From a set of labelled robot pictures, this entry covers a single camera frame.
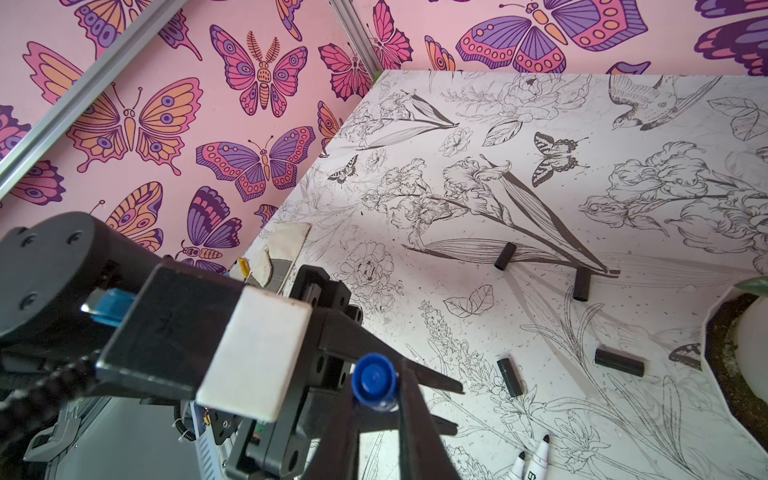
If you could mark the white marker pen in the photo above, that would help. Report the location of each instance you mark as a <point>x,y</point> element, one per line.
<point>516,471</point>
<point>537,466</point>

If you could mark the blue pen cap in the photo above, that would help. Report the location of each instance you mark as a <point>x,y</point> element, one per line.
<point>375,383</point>

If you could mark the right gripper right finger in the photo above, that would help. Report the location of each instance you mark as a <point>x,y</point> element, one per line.
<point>421,452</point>

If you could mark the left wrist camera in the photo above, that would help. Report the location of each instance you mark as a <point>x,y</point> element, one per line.
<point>198,336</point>

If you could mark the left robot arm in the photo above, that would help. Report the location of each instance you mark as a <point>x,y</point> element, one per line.
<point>66,285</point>

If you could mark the black pen cap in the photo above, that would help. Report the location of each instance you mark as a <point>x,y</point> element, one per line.
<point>510,377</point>
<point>505,256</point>
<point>619,362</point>
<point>582,284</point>

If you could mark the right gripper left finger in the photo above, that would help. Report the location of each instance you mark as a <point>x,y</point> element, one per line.
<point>336,456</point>

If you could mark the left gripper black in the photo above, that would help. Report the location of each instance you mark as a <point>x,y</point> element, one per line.
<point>281,449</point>

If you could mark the potted green plant white pot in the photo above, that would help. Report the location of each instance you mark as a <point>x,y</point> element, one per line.
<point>734,356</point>

